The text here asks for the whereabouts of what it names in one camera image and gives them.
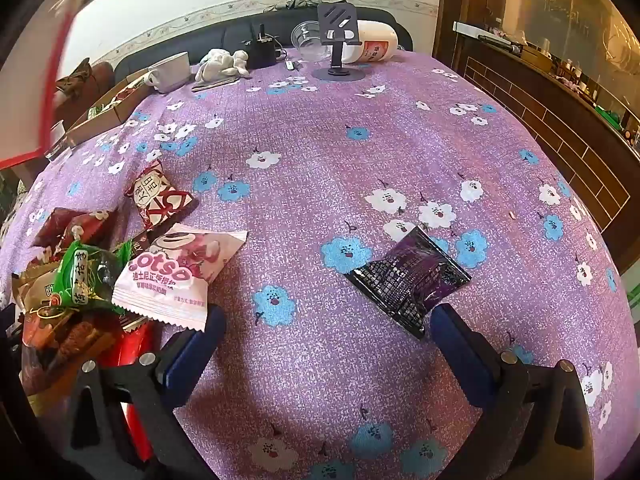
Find brown red snack packet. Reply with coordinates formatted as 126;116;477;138
20;305;126;396

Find brown armchair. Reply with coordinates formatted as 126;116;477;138
52;57;117;126

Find dark red white snack packet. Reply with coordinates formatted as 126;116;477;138
124;159;197;231

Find white mug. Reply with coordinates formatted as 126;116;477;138
145;51;193;93

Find black purple snack packet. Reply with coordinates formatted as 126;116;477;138
345;226;472;340

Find brown gold snack packet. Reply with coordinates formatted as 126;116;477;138
11;260;63;321

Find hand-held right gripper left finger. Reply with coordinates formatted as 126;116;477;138
62;305;227;480

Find pink snack packet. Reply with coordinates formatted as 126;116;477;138
111;223;249;332

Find brown cloth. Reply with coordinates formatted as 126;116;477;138
55;57;93;96

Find purple floral tablecloth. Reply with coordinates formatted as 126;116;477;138
0;50;633;480

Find white plastic bottle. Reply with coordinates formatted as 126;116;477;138
345;20;399;64

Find black phone stand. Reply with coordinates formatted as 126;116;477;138
311;2;366;82

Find small black container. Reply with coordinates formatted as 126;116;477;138
247;24;278;68

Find clear plastic bowl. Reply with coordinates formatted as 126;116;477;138
291;21;331;61

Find green snack packet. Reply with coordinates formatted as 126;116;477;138
50;239;133;316

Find clear plastic cup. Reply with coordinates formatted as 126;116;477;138
45;120;73;162

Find brown wooden cabinet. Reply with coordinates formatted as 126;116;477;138
432;0;640;271

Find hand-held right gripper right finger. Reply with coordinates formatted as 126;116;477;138
430;303;596;480

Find dark cloth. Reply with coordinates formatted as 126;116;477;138
265;0;326;11

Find black leather sofa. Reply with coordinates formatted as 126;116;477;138
114;7;413;86

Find cardboard box of snacks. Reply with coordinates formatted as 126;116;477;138
65;67;153;148

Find red-edged flat panel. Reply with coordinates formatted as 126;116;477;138
0;0;108;171

